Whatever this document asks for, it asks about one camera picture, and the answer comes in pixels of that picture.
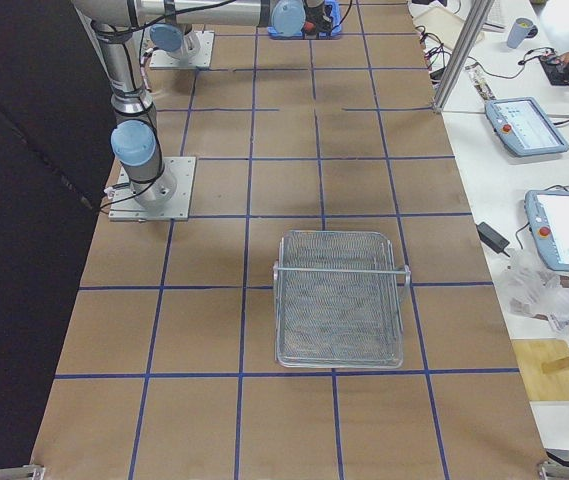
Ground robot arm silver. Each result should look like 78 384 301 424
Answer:
150 23 200 61
73 1 333 216

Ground black power adapter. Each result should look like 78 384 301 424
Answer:
476 222 510 254

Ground blue plastic tray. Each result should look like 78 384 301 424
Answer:
267 0 341 39

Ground far teach pendant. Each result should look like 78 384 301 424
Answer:
485 97 569 157

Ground teach pendant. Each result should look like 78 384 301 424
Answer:
485 97 569 157
524 190 569 272

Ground near teach pendant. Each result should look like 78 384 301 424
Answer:
524 190 569 272

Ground crumpled plastic bag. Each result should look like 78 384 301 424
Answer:
499 249 569 332

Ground wooden board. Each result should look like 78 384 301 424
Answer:
512 339 569 402

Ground light blue cup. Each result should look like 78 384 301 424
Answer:
506 17 537 49

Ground wire mesh basket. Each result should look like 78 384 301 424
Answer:
273 230 411 369

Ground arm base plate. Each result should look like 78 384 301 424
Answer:
150 30 215 70
107 157 196 222

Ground aluminium frame post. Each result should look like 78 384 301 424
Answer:
433 0 494 113

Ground aluminium corner post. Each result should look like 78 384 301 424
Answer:
0 464 46 480

